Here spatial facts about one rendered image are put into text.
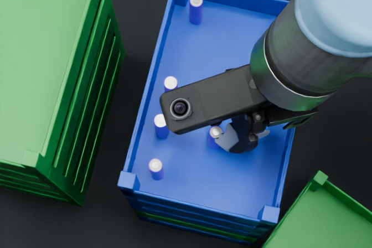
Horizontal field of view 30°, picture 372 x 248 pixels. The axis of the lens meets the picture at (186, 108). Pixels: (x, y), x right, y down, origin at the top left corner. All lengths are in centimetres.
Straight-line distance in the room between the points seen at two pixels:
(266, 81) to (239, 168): 29
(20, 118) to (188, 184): 25
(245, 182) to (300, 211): 34
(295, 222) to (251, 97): 57
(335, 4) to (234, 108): 21
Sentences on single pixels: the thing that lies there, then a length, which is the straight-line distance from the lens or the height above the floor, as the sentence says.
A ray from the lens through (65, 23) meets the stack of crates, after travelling 101.
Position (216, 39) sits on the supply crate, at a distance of 98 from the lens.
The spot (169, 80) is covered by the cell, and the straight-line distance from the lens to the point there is 89.
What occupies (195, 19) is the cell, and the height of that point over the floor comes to 34.
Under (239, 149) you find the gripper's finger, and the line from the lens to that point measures 80.
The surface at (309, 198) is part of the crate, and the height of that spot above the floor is 0.
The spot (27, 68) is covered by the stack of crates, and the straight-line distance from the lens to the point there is 99.
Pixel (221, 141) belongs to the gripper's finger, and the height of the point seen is 41.
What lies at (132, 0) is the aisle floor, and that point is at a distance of 136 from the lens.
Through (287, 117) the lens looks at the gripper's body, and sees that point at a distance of 76.
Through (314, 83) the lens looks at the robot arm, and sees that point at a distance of 63.
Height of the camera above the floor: 124
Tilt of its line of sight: 75 degrees down
